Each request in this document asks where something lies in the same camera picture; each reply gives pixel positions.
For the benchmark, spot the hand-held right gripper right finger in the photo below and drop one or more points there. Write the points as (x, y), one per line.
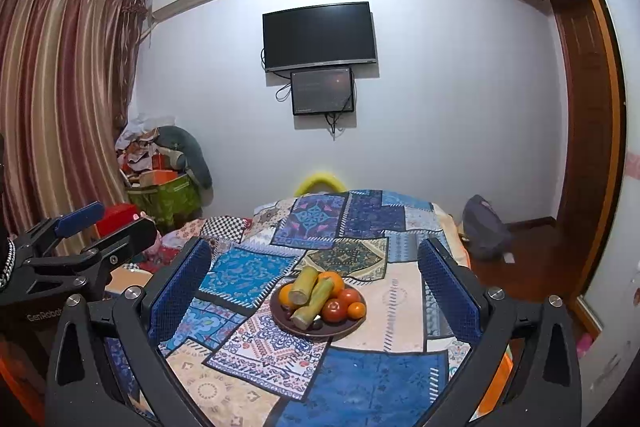
(445, 292)

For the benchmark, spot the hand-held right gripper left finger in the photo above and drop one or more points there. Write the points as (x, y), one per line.
(180, 287)

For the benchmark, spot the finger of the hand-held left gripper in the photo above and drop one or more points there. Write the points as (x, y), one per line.
(125, 232)
(80, 217)

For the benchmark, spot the small orange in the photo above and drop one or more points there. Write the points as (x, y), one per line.
(356, 310)

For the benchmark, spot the red tomato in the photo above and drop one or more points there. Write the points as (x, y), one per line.
(351, 294)
(334, 311)

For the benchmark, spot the brown round plate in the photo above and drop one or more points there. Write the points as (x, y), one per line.
(330, 331)

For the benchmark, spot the thick sugarcane piece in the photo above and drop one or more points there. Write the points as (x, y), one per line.
(306, 284)

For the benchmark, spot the thin sugarcane piece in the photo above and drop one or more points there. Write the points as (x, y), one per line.
(312, 307)

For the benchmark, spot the red box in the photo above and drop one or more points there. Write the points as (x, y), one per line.
(117, 217)

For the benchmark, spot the green storage bag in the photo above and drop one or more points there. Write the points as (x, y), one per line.
(170, 197)

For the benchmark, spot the black white checkered cloth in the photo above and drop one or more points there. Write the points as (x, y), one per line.
(225, 227)

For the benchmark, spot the dark grey backpack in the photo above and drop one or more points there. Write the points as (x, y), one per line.
(485, 227)

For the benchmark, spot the pile of cardboard clutter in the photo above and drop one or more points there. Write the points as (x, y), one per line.
(140, 152)

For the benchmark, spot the orange fleece blanket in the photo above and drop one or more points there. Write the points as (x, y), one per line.
(506, 372)

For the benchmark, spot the grey green cloth bundle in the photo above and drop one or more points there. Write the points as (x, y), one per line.
(192, 152)

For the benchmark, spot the blue patchwork blanket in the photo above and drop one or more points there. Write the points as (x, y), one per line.
(380, 382)

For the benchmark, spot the large orange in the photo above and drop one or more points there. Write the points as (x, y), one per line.
(334, 279)

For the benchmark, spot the striped brown curtain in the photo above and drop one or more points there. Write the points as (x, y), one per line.
(60, 82)

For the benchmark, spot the yellow curved object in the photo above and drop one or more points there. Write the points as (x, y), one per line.
(320, 179)

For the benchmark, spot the small black wall monitor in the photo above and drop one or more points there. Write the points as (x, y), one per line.
(322, 89)

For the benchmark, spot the black wall television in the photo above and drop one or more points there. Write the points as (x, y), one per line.
(320, 34)

